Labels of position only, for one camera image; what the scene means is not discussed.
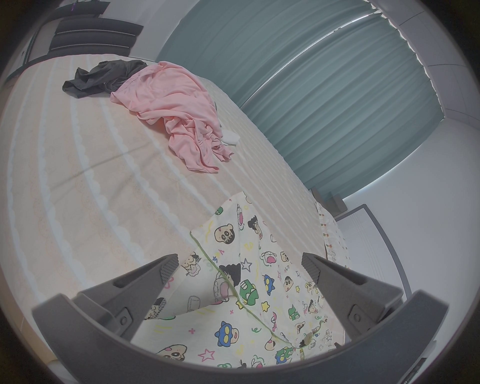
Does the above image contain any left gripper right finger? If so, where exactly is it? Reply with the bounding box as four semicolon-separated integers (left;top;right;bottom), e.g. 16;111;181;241
302;252;407;343

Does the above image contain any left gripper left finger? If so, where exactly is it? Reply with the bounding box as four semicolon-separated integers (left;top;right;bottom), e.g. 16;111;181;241
73;254;179;342

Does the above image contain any white printed pyjama top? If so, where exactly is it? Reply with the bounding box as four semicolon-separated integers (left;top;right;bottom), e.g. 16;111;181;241
131;190;351;373

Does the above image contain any bed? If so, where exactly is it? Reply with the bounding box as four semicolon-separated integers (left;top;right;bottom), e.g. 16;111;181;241
0;52;410;376

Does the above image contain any white printed pillow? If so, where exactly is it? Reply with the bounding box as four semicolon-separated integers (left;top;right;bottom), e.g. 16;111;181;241
316;202;352;268

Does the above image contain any grey bedside table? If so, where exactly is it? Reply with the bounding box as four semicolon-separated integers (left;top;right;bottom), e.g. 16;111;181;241
312;188;348;211

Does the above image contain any blue-green curtain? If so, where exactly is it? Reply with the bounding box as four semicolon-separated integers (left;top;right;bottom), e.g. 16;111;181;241
157;0;377;113
240;13;448;202

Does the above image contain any pink garment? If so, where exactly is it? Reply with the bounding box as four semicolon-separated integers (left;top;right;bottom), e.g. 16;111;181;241
110;61;236;175

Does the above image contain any black garment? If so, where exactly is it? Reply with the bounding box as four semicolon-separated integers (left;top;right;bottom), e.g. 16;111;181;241
62;59;149;99

